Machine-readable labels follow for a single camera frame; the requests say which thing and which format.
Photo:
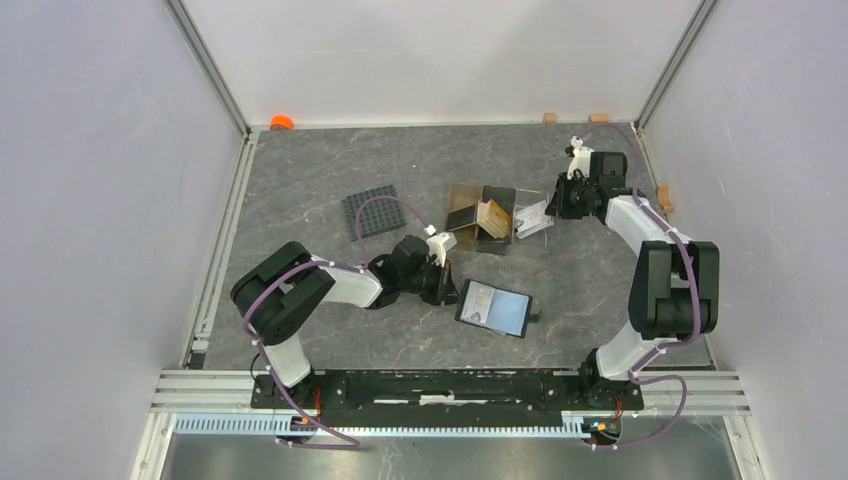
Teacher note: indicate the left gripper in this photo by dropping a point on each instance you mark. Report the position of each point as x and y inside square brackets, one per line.
[451, 296]

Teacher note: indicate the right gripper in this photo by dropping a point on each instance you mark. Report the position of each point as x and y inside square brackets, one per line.
[558, 207]

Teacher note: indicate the black card holder wallet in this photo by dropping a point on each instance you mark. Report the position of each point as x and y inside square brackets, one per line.
[510, 314]

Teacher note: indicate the orange card stack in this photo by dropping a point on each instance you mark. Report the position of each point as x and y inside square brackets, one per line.
[494, 220]

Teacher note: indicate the black credit card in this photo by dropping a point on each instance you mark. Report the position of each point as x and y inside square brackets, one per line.
[462, 218]

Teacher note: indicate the amber and black organizer box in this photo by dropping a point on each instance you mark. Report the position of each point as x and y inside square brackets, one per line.
[475, 238]

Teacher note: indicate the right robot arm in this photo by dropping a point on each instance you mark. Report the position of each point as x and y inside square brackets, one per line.
[674, 294]

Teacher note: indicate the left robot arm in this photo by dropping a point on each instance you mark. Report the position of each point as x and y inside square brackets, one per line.
[276, 298]

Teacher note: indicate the dark grey stud baseplate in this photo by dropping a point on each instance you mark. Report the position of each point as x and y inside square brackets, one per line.
[379, 217]

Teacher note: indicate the curved wooden piece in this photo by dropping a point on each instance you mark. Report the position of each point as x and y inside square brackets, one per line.
[664, 201]

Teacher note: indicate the orange round cap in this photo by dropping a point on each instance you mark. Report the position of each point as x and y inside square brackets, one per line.
[281, 122]

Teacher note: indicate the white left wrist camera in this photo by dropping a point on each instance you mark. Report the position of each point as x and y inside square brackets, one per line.
[439, 244]

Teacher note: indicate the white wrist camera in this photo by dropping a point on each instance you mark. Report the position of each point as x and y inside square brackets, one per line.
[580, 159]
[439, 244]

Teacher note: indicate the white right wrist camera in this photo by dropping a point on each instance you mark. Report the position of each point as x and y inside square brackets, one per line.
[580, 159]

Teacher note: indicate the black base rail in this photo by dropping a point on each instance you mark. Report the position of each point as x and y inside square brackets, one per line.
[449, 397]

